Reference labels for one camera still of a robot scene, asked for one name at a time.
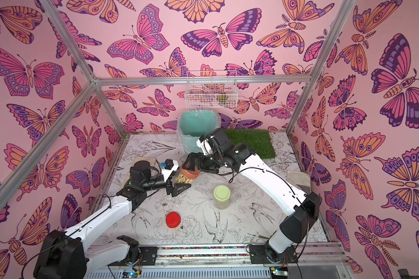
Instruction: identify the brown lid peanut jar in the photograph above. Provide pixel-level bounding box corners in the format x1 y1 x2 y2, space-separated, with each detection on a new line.
175 173 194 184

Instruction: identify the red jar lid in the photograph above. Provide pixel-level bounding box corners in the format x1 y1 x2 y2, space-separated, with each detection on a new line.
165 212 181 229

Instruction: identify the green object in basket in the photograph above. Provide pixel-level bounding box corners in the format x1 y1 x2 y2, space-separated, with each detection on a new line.
217 93 228 106

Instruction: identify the clear plastic bin liner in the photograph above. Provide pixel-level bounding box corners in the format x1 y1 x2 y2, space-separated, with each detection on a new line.
176 109 221 158

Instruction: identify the green lid peanut jar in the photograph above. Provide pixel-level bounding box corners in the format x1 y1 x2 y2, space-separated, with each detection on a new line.
213 185 231 209

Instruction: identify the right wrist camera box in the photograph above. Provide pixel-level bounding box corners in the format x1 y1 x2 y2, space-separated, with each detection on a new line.
196 136 213 156

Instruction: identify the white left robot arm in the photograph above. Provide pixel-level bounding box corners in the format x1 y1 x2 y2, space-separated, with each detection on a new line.
33 159 192 279

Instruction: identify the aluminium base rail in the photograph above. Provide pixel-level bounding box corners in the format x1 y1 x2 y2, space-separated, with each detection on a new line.
86 242 354 279

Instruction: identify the aluminium frame post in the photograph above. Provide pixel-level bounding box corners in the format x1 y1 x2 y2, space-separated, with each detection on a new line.
286 0 356 136

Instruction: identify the mint green trash bin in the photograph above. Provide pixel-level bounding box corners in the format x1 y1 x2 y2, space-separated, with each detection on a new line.
177 110 219 156

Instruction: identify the green artificial grass mat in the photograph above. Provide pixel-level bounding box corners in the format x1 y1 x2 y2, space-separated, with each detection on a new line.
224 129 276 159

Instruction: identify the brown jar lid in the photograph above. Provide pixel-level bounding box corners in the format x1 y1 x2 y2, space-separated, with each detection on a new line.
181 166 200 180

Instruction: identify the cream work glove right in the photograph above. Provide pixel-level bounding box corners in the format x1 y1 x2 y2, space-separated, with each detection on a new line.
286 170 311 194

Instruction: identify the white wire basket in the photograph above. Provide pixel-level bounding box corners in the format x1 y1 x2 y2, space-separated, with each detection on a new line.
183 70 239 109

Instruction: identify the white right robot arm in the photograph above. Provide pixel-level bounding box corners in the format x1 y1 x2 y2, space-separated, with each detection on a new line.
182 128 321 263

